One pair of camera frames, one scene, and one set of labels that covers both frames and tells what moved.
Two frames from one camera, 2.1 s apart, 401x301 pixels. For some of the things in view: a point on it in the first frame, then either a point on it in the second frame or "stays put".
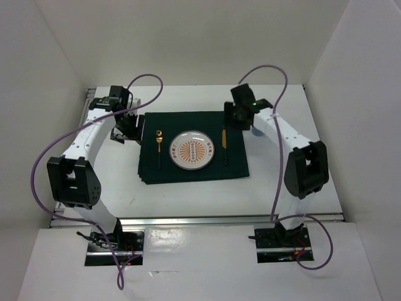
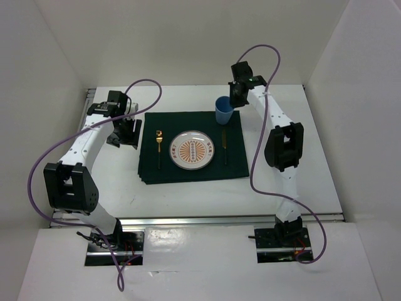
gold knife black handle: [224, 140] stays put
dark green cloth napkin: [159, 130] stays put
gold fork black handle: [159, 138] stays put
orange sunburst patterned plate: [192, 150] stays put
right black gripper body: [244, 125] -> [236, 100]
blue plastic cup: [257, 133] -> [223, 111]
